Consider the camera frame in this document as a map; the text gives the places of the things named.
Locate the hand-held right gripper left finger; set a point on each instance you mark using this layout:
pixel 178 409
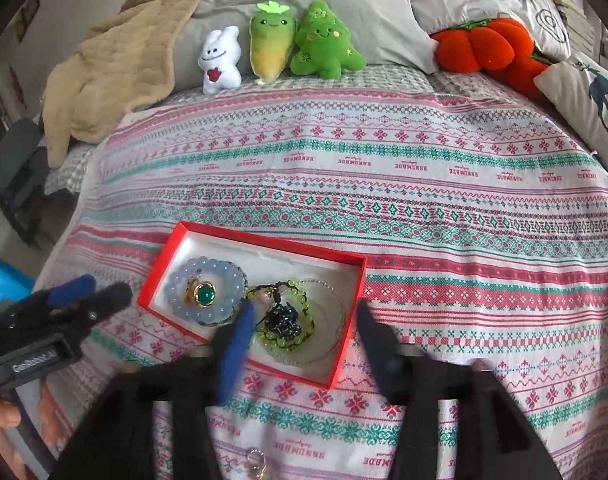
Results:
pixel 234 355

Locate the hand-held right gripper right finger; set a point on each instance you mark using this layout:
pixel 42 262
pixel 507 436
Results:
pixel 378 345

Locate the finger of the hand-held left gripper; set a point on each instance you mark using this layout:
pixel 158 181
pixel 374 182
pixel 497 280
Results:
pixel 71 290
pixel 109 300

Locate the red cardboard box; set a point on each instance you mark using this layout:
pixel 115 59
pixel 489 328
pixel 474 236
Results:
pixel 189 255

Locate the person's left hand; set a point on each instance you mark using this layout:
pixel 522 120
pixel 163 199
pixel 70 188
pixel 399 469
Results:
pixel 1 415

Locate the light blue object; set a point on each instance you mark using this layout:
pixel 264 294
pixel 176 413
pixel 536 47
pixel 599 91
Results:
pixel 9 282

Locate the dark grey chair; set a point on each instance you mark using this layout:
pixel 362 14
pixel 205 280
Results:
pixel 21 170

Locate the patterned red green bed cloth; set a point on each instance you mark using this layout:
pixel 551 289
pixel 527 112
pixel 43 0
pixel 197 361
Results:
pixel 433 200

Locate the beige quilted blanket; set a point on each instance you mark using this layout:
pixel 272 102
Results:
pixel 119 65

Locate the white bunny plush toy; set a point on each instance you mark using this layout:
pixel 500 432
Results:
pixel 219 62

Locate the green tree plush toy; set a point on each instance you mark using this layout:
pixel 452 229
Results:
pixel 324 45

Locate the green yellow carrot plush toy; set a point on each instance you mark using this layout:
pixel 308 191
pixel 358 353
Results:
pixel 269 40

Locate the orange pumpkin plush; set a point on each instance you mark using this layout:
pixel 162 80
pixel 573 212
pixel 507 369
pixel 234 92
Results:
pixel 526 72
pixel 478 45

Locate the white deer print pillow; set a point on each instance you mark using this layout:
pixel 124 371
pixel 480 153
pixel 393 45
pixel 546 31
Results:
pixel 593 100

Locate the stack of books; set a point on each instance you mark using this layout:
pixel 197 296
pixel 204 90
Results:
pixel 571 7

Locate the red wall decoration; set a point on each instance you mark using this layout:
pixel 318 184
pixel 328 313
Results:
pixel 18 85

